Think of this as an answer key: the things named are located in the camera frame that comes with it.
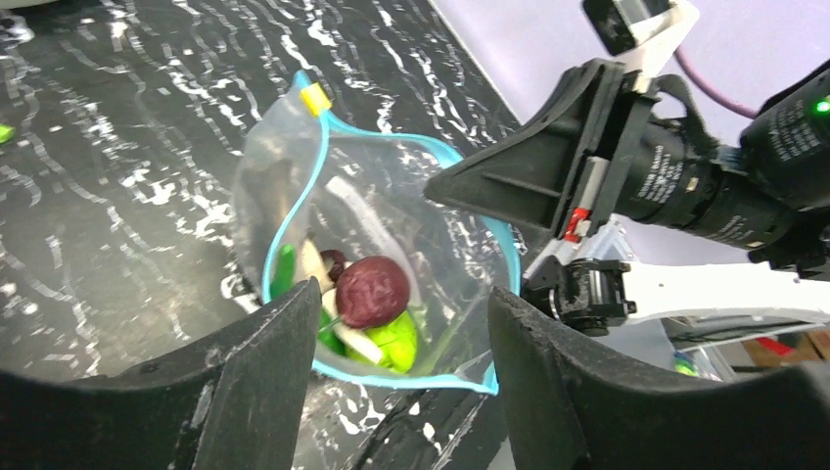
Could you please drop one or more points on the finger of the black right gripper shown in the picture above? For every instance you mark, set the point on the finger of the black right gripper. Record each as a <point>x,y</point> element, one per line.
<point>529,178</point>

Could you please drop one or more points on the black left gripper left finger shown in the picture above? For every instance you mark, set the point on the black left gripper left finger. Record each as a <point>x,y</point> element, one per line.
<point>231,400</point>

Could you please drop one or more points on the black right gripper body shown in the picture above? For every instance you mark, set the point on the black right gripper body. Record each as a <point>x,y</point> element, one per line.
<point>675,180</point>

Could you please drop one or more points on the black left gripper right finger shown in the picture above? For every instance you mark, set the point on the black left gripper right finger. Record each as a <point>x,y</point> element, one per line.
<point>573,403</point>

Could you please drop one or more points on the green toy chili pepper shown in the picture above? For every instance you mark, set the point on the green toy chili pepper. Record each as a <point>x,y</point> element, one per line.
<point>285,268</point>

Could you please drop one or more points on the cream toy garlic piece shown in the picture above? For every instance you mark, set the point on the cream toy garlic piece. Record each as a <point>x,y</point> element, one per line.
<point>352,338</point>

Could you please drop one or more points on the clear zip top bag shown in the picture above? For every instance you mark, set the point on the clear zip top bag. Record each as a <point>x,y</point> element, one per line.
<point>305,173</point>

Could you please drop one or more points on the green toy apple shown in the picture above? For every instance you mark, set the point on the green toy apple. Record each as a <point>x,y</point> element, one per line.
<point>399,343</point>

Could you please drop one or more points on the dark red toy plum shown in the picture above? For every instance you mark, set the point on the dark red toy plum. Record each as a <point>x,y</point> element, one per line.
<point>335,263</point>

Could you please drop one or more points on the marker pen box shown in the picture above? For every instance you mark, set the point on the marker pen box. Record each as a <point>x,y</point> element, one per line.
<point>684,364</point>

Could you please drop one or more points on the green white pen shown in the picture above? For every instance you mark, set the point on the green white pen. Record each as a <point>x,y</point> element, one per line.
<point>7,133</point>

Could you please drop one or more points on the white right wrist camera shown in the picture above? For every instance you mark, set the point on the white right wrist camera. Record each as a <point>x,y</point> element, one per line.
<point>597,284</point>

